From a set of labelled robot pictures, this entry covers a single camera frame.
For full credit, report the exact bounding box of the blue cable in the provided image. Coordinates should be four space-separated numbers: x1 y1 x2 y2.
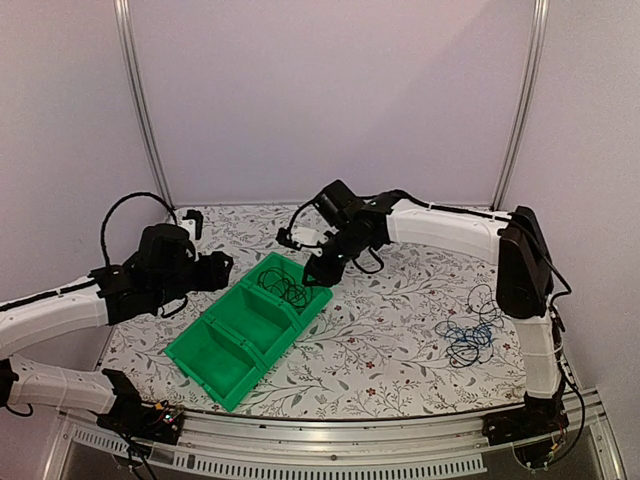
434 319 499 351

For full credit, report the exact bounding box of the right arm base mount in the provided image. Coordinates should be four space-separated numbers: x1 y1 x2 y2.
481 394 569 446

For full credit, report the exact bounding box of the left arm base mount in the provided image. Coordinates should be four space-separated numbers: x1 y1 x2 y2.
96 397 184 445

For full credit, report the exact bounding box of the front aluminium rail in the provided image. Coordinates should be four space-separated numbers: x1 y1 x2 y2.
42 389 632 479

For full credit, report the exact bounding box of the floral patterned table mat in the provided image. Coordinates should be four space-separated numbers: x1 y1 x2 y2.
101 205 526 420

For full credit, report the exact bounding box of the left aluminium frame post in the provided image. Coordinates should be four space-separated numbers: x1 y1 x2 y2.
113 0 174 206

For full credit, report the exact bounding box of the thin black cable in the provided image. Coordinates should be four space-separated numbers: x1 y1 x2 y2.
282 279 314 310
257 268 301 301

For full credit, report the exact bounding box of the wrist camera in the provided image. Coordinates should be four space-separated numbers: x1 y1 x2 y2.
276 227 327 250
179 209 204 241

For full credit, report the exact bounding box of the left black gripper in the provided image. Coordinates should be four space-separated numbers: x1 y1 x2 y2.
153 250 233 308

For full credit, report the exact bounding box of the aluminium frame post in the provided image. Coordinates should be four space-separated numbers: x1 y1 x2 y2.
113 0 174 206
490 0 550 211

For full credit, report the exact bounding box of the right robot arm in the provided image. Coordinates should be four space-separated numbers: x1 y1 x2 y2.
289 180 567 436

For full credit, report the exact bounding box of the right aluminium frame post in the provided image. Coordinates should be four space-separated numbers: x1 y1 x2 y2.
490 0 550 211

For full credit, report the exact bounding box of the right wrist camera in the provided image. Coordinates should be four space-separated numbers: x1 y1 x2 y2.
276 227 327 250

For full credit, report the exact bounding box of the green three-compartment bin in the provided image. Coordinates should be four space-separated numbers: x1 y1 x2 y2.
164 252 332 412

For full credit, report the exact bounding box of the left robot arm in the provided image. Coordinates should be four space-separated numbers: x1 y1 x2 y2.
1 210 234 434

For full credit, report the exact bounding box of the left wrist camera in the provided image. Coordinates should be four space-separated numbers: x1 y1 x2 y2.
179 209 204 241

